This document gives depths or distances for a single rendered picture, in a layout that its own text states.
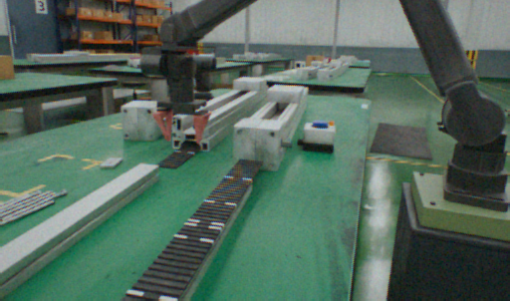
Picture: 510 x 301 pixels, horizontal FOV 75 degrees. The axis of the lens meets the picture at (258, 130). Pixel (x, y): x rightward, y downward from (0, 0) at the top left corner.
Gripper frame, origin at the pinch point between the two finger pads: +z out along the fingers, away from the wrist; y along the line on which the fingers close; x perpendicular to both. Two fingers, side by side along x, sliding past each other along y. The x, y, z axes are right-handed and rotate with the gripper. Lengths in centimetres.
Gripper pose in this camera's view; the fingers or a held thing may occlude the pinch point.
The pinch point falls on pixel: (183, 138)
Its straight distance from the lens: 83.0
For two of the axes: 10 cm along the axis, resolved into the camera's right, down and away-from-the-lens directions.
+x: -2.1, 2.3, -9.5
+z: -0.2, 9.7, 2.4
